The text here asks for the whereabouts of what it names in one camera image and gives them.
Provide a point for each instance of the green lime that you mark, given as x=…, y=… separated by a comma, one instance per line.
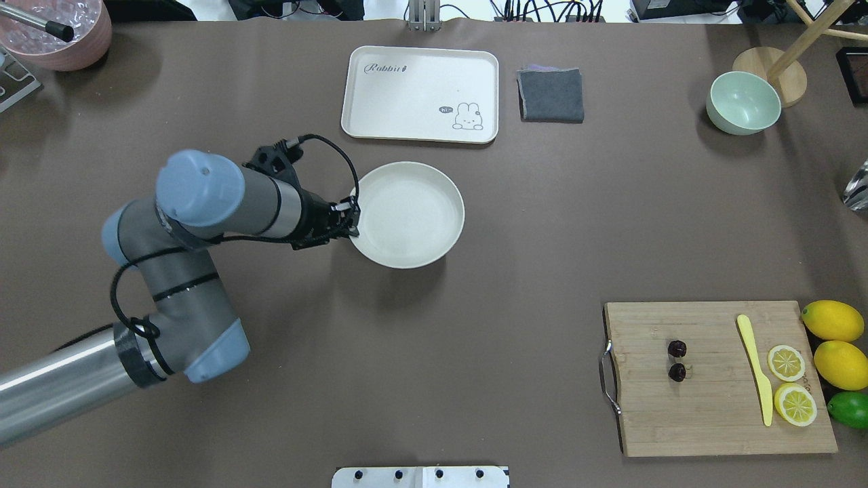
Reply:
x=849, y=408

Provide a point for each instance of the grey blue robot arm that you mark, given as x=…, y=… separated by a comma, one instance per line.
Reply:
x=173, y=312

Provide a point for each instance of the upper yellow lemon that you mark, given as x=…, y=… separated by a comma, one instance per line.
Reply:
x=842, y=364

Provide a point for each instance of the cream rabbit tray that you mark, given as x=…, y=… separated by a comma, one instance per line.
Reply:
x=421, y=94

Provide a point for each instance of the bamboo cutting board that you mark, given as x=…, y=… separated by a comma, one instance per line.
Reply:
x=717, y=411

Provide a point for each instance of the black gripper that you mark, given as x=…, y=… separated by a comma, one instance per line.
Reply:
x=313, y=217

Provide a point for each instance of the grey folded cloth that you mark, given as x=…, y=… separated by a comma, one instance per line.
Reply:
x=551, y=95

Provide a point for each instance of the yellow lemon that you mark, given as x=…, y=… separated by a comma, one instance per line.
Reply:
x=842, y=364
x=830, y=320

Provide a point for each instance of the black metal scoop handle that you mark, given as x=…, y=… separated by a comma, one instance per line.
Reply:
x=63, y=32

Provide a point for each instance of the yellow plastic knife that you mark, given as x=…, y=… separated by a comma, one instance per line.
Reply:
x=762, y=383

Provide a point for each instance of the lower lemon slice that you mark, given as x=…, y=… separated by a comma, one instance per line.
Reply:
x=786, y=363

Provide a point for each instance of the pink bowl with ice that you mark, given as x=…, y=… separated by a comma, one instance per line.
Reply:
x=93, y=34

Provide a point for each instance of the wooden stand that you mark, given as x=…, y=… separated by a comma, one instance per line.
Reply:
x=781, y=69

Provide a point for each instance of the cream round plate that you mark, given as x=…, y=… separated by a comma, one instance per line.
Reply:
x=411, y=215

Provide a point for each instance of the upper lemon slice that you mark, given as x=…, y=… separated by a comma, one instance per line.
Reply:
x=795, y=404

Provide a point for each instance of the lemon slice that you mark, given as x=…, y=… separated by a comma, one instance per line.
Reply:
x=795, y=404
x=786, y=363

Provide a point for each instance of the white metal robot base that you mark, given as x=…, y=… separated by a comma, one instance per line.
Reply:
x=422, y=476

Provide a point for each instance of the dark red cherry upper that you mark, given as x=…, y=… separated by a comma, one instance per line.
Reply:
x=680, y=372

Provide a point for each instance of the lower yellow lemon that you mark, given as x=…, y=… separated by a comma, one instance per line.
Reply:
x=830, y=320

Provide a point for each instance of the mint green bowl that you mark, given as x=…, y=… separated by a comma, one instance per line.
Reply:
x=741, y=103

